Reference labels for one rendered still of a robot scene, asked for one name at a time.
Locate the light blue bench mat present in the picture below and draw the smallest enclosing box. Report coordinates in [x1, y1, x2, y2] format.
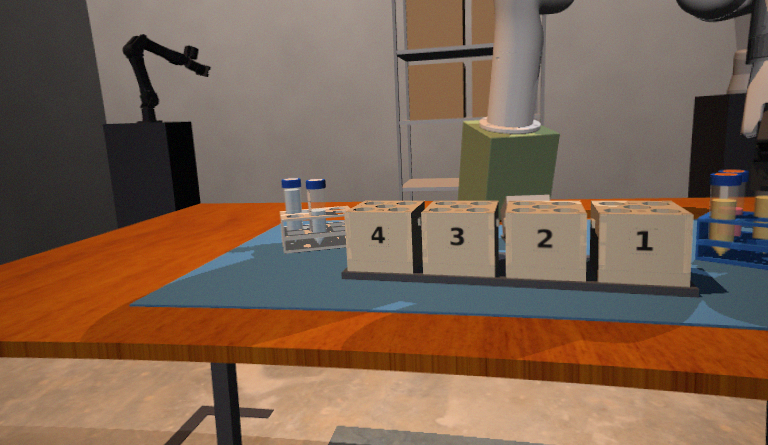
[129, 219, 768, 331]

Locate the conical tube with pink liquid and blue cap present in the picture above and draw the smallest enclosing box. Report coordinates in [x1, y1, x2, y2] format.
[718, 170, 749, 236]

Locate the blue tube rack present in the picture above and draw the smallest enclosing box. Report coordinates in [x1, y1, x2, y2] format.
[695, 211, 768, 270]

